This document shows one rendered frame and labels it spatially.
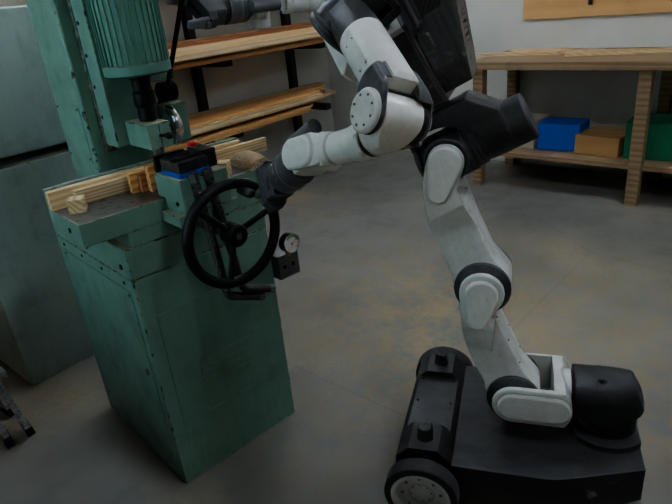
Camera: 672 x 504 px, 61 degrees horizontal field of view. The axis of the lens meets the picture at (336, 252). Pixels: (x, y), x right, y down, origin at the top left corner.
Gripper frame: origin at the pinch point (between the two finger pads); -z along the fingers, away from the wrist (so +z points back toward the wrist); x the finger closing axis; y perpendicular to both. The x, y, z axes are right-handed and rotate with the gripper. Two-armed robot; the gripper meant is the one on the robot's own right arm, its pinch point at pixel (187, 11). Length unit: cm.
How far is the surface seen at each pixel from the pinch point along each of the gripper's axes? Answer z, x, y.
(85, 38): -21.1, -13.2, 14.6
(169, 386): -34, 65, 73
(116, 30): -19.9, 0.5, 2.7
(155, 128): -15.1, 14.9, 23.7
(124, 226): -34, 36, 33
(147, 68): -15.4, 8.5, 8.8
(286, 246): 10, 53, 45
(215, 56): 131, -146, 145
